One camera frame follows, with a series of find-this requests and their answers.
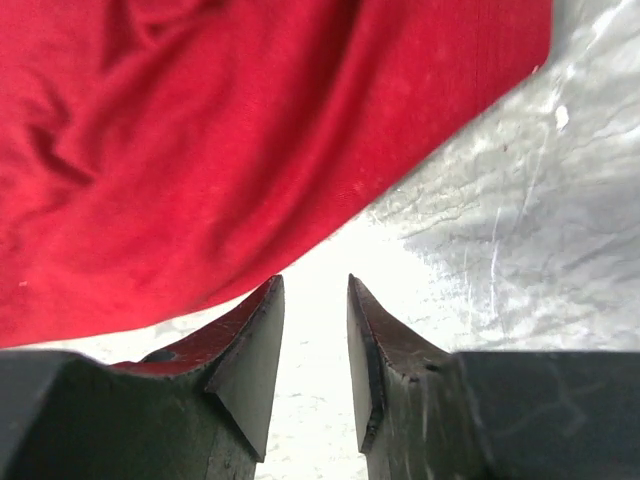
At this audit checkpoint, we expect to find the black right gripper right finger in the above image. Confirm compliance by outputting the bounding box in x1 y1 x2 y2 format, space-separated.
347 277 639 479

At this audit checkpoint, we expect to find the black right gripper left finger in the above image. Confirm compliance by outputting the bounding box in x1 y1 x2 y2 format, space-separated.
1 276 285 479

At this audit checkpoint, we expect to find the red t shirt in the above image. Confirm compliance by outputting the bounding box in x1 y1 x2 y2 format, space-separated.
1 1 553 347

